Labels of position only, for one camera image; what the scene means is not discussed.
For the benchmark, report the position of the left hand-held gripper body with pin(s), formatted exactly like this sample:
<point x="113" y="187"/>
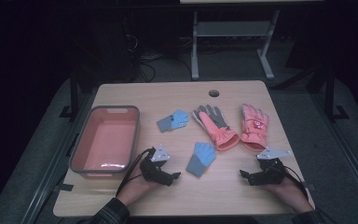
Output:
<point x="155" y="170"/>

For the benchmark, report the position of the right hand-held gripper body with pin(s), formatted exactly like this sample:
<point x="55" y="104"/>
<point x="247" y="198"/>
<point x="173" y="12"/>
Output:
<point x="268" y="172"/>

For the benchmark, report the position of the blue knit glove grey cuff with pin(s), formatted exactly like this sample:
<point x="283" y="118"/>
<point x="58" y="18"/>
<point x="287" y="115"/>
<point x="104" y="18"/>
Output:
<point x="174" y="120"/>
<point x="200" y="158"/>

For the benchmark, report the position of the pink ski glove grey palm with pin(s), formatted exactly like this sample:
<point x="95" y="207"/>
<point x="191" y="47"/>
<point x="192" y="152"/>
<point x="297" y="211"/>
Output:
<point x="217" y="130"/>

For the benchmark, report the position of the pink plastic basket grey rim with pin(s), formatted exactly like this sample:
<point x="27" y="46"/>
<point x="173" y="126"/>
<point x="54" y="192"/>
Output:
<point x="105" y="140"/>

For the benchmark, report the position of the person's left hand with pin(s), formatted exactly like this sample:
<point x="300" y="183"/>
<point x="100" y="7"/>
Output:
<point x="136" y="186"/>

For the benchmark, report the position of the person's right hand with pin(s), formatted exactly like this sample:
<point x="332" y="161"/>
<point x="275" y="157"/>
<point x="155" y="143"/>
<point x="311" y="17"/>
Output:
<point x="287" y="191"/>

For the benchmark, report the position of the pink ski glove red print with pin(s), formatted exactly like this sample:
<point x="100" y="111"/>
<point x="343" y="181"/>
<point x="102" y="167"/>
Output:
<point x="254" y="127"/>

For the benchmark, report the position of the white metal stand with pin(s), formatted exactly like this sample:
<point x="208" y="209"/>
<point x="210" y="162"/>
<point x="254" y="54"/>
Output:
<point x="233" y="28"/>

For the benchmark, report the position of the aluminium rail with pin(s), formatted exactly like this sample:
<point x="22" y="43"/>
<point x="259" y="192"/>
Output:
<point x="351" y="161"/>
<point x="54" y="161"/>

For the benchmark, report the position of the black frame post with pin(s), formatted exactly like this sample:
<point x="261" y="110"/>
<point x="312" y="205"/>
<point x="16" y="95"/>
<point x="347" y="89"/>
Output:
<point x="330" y="93"/>
<point x="74" y="93"/>

